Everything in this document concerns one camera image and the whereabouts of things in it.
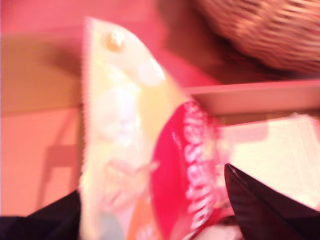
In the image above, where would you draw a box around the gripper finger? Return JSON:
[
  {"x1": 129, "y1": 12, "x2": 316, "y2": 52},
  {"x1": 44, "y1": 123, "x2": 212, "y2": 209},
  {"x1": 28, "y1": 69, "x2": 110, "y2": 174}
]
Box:
[
  {"x1": 224, "y1": 163, "x2": 320, "y2": 240},
  {"x1": 27, "y1": 190, "x2": 82, "y2": 240}
]

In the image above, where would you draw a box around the Maltesers mini bunnies bag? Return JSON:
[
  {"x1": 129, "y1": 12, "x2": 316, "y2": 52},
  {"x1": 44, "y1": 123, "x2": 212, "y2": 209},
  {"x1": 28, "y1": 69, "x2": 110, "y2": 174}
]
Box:
[{"x1": 80, "y1": 16, "x2": 241, "y2": 240}]

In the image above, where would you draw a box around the brown cardboard box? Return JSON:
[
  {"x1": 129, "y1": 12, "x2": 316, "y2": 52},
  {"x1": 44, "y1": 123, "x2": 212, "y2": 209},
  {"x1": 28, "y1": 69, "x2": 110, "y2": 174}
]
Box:
[{"x1": 0, "y1": 31, "x2": 320, "y2": 226}]

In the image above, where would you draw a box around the woven wicker basket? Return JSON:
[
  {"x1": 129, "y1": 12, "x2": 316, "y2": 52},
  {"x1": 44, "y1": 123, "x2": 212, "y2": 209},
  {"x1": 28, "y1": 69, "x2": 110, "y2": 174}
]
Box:
[{"x1": 197, "y1": 0, "x2": 320, "y2": 76}]

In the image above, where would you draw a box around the white paper sheet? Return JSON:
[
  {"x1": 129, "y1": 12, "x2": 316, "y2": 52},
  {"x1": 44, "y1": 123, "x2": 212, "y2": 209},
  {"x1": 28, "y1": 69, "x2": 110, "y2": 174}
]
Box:
[{"x1": 217, "y1": 113, "x2": 320, "y2": 212}]

